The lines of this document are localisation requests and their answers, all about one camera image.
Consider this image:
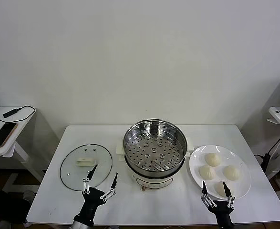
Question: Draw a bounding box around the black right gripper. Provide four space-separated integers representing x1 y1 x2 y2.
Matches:
200 180 236 227

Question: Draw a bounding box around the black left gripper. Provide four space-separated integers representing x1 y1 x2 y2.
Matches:
73 164 119 227

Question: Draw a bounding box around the white steamed baozi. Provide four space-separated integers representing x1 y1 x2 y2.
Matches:
198 165 216 181
213 181 233 198
205 152 223 167
223 165 240 181

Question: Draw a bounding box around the round glass lid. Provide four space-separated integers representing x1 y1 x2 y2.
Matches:
59 143 113 192

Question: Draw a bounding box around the black cable with adapter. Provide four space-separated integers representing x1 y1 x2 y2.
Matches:
0 106 36 123

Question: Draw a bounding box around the steel steamer pot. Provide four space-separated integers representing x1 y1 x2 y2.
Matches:
115 135 193 192

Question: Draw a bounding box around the stainless steel steamer basket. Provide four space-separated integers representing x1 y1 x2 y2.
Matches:
123 119 187 173

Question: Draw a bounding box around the white round plate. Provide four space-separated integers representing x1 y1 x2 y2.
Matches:
189 145 252 200

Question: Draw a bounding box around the white side table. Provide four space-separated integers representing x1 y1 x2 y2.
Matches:
265 106 280 200
0 106 46 191

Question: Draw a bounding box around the bystander dark clothing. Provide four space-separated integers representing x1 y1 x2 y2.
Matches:
0 185 33 229

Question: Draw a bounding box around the black smartphone pink case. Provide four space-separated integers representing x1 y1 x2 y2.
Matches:
0 123 18 148

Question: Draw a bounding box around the black power cable with plug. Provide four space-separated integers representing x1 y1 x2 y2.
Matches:
253 127 280 172

